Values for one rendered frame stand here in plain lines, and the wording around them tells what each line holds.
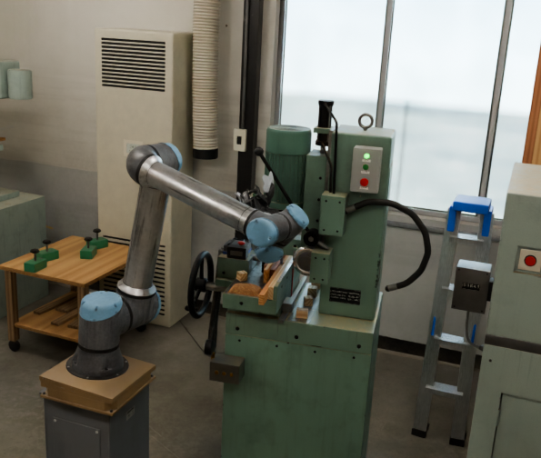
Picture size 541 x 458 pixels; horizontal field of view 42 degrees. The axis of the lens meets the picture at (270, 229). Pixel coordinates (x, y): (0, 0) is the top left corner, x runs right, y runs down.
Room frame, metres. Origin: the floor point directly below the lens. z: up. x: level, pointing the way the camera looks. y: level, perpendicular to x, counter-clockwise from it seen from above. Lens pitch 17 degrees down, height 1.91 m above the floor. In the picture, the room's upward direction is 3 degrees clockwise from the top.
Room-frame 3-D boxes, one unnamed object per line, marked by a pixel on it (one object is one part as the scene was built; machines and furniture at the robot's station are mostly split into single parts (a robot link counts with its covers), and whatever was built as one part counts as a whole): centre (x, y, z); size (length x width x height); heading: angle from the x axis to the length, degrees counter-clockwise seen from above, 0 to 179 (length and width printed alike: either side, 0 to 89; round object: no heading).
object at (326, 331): (2.71, -0.17, 0.76); 0.57 x 0.45 x 0.09; 78
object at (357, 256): (2.67, -0.34, 1.16); 0.22 x 0.22 x 0.72; 78
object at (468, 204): (3.11, -0.90, 0.58); 0.27 x 0.25 x 1.16; 160
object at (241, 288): (2.54, 0.08, 0.91); 0.12 x 0.09 x 0.03; 78
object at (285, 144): (2.73, -0.05, 1.35); 0.18 x 0.18 x 0.31
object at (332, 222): (2.54, -0.23, 1.23); 0.09 x 0.08 x 0.15; 78
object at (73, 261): (3.85, 1.10, 0.32); 0.66 x 0.57 x 0.64; 159
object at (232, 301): (2.78, 0.05, 0.87); 0.61 x 0.30 x 0.06; 168
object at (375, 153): (2.53, -0.34, 1.40); 0.10 x 0.06 x 0.16; 78
